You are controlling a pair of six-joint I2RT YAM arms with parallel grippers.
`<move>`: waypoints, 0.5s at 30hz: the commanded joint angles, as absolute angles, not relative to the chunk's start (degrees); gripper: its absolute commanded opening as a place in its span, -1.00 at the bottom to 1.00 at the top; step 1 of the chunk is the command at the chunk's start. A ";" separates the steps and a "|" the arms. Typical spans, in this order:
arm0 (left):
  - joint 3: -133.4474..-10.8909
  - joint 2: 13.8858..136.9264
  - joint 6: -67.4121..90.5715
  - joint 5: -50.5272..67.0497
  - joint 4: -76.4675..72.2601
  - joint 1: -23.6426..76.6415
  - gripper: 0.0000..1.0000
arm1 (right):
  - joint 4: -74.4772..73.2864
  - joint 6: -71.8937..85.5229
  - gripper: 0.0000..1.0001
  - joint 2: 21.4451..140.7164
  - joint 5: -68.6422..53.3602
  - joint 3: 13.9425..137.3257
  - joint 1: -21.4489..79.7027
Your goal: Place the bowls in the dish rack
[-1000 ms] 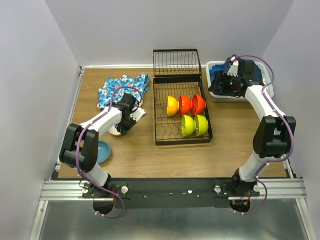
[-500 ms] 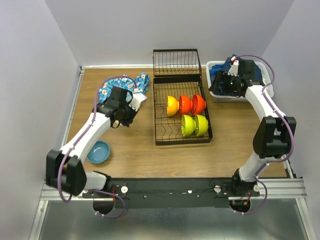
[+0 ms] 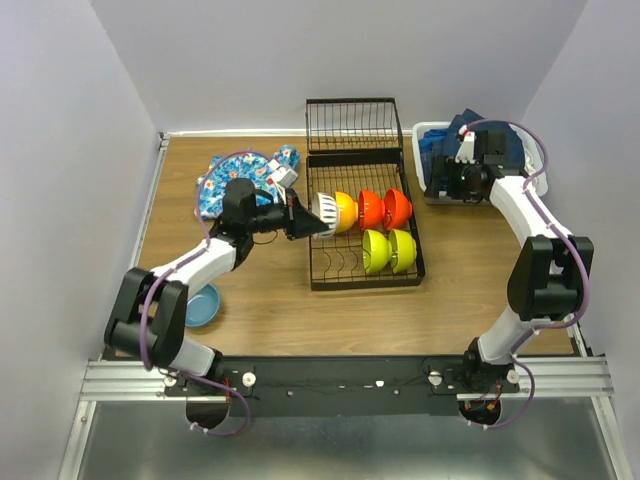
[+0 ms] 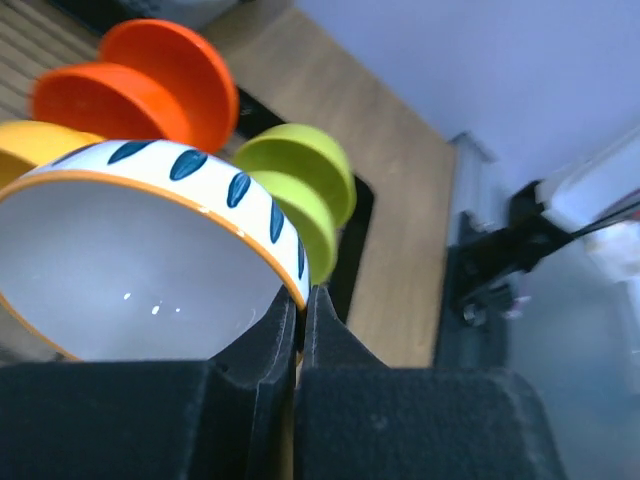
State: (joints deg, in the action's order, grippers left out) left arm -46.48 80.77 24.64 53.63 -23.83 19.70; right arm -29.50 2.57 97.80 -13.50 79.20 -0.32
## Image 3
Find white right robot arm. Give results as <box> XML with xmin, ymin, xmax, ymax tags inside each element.
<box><xmin>412</xmin><ymin>119</ymin><xmax>594</xmax><ymax>392</ymax></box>

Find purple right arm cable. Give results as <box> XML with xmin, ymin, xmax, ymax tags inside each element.
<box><xmin>457</xmin><ymin>118</ymin><xmax>594</xmax><ymax>431</ymax></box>

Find dark blue folded cloths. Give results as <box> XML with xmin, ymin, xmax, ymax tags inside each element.
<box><xmin>419</xmin><ymin>109</ymin><xmax>525</xmax><ymax>176</ymax></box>

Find lime green bowl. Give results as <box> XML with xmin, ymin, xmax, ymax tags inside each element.
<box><xmin>362</xmin><ymin>229</ymin><xmax>392</xmax><ymax>275</ymax></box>
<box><xmin>388</xmin><ymin>229</ymin><xmax>417</xmax><ymax>274</ymax></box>

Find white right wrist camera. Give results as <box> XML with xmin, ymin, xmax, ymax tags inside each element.
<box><xmin>454</xmin><ymin>125</ymin><xmax>476</xmax><ymax>164</ymax></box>

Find black wire dish rack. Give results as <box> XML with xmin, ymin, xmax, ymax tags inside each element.
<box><xmin>305</xmin><ymin>97</ymin><xmax>425</xmax><ymax>291</ymax></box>

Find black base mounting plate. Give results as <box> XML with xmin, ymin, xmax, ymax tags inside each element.
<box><xmin>164</xmin><ymin>354</ymin><xmax>521</xmax><ymax>419</ymax></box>

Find yellow-orange bowl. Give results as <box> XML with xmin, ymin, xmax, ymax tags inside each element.
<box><xmin>335</xmin><ymin>191</ymin><xmax>359</xmax><ymax>234</ymax></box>

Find white rolled cloth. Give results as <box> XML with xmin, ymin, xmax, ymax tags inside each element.
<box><xmin>524</xmin><ymin>148</ymin><xmax>542</xmax><ymax>177</ymax></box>

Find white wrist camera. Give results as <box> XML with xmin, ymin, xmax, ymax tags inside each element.
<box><xmin>267</xmin><ymin>159</ymin><xmax>298</xmax><ymax>188</ymax></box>
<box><xmin>454</xmin><ymin>125</ymin><xmax>476</xmax><ymax>164</ymax></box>

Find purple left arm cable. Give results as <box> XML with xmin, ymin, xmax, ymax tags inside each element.
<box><xmin>139</xmin><ymin>149</ymin><xmax>281</xmax><ymax>437</ymax></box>

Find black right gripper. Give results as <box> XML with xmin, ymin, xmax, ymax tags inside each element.
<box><xmin>423</xmin><ymin>154</ymin><xmax>483</xmax><ymax>201</ymax></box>

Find white plastic basket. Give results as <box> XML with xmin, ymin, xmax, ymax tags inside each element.
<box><xmin>411</xmin><ymin>121</ymin><xmax>544</xmax><ymax>206</ymax></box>

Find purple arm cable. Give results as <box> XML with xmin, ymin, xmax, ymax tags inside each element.
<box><xmin>457</xmin><ymin>118</ymin><xmax>594</xmax><ymax>431</ymax></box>
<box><xmin>139</xmin><ymin>149</ymin><xmax>281</xmax><ymax>437</ymax></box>

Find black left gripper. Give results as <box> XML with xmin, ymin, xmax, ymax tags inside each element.
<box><xmin>245</xmin><ymin>188</ymin><xmax>330</xmax><ymax>241</ymax></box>

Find white blue striped bowl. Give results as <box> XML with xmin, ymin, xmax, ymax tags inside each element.
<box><xmin>312</xmin><ymin>192</ymin><xmax>340</xmax><ymax>240</ymax></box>

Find blue floral cloth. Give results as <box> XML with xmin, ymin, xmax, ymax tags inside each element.
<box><xmin>196</xmin><ymin>145</ymin><xmax>301</xmax><ymax>220</ymax></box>

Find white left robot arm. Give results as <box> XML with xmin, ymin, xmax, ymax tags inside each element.
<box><xmin>104</xmin><ymin>178</ymin><xmax>329</xmax><ymax>395</ymax></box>

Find orange-red bowl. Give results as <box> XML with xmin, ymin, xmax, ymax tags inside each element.
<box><xmin>383</xmin><ymin>188</ymin><xmax>413</xmax><ymax>231</ymax></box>
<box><xmin>358</xmin><ymin>190</ymin><xmax>386</xmax><ymax>231</ymax></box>

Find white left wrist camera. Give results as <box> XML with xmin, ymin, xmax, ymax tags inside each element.
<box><xmin>267</xmin><ymin>159</ymin><xmax>298</xmax><ymax>188</ymax></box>

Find white and blue bowl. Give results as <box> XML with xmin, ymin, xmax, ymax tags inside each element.
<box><xmin>185</xmin><ymin>284</ymin><xmax>221</xmax><ymax>328</ymax></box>

